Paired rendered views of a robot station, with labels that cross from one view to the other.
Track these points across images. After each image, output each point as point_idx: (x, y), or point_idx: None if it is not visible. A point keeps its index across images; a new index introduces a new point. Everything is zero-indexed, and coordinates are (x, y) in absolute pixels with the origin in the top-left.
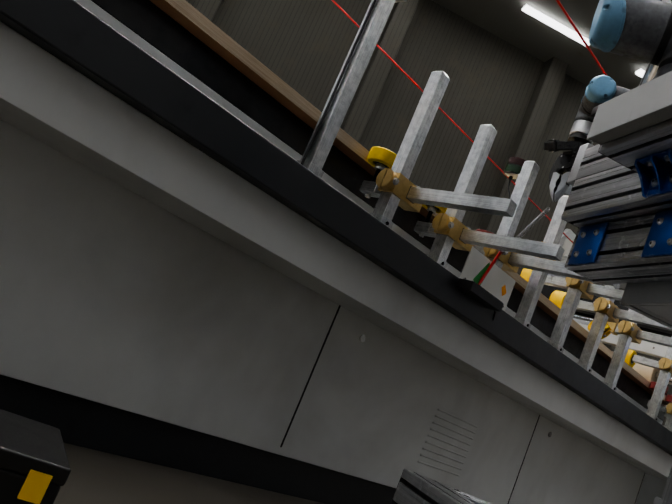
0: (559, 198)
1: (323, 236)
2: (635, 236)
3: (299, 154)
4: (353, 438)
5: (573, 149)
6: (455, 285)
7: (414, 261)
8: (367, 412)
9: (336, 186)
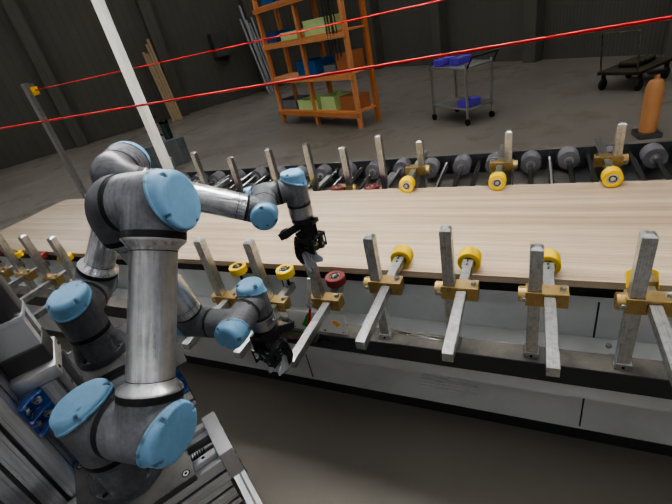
0: (309, 270)
1: None
2: None
3: (224, 272)
4: (354, 374)
5: (292, 234)
6: None
7: None
8: (354, 363)
9: (249, 275)
